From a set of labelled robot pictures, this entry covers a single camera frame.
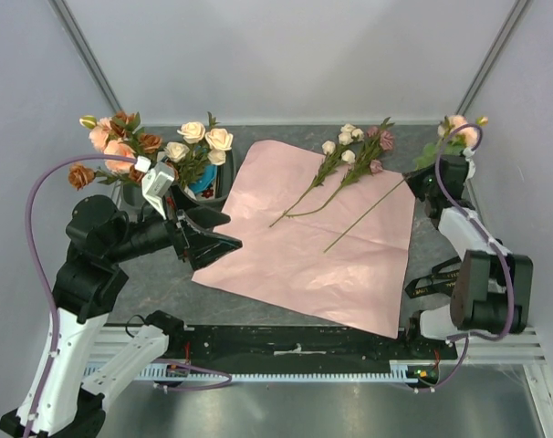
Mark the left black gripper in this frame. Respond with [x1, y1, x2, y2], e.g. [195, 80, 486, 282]
[108, 179, 244, 267]

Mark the pink peony bud stem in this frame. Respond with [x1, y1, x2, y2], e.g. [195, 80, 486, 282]
[323, 116, 489, 253]

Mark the mauve rose flower stem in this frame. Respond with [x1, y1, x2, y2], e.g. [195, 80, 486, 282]
[285, 117, 394, 217]

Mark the cream rose flower stem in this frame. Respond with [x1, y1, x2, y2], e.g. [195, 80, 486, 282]
[163, 112, 234, 188]

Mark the white small rose stem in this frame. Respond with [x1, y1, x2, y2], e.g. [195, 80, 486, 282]
[270, 123, 365, 227]

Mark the purple pink wrapping paper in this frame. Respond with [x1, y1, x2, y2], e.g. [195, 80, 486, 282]
[193, 141, 415, 338]

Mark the rust brown rose stem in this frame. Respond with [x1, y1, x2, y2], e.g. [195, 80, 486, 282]
[68, 111, 178, 190]

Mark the peach peony flower stem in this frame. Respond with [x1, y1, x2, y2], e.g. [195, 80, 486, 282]
[78, 115, 136, 176]

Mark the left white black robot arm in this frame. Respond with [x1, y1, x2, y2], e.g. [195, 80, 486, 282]
[0, 188, 243, 437]

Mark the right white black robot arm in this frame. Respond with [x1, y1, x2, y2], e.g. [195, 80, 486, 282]
[402, 155, 534, 360]

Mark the beige square board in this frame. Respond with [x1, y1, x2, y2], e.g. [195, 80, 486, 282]
[197, 168, 220, 201]

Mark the blue rimmed black bowl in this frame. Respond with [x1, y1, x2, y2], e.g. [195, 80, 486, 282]
[188, 164, 217, 194]

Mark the dark green plastic tray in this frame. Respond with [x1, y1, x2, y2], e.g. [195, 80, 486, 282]
[112, 151, 236, 215]

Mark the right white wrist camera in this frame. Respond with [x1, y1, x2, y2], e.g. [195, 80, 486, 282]
[463, 155, 476, 180]

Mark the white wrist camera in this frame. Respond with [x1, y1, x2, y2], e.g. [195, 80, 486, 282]
[135, 156, 175, 219]
[463, 155, 476, 180]

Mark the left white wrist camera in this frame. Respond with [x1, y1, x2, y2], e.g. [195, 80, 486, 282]
[135, 156, 175, 219]

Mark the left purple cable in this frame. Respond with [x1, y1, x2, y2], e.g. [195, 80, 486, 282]
[20, 153, 235, 438]

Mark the light blue slotted cable duct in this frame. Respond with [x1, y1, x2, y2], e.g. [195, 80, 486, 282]
[134, 363, 420, 384]

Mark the right aluminium frame post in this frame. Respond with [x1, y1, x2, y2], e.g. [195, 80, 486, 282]
[455, 0, 534, 115]

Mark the aluminium frame post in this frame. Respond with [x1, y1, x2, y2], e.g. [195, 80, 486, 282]
[455, 0, 534, 115]
[48, 0, 122, 112]

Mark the left aluminium frame post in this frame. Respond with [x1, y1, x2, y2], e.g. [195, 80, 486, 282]
[48, 0, 122, 112]

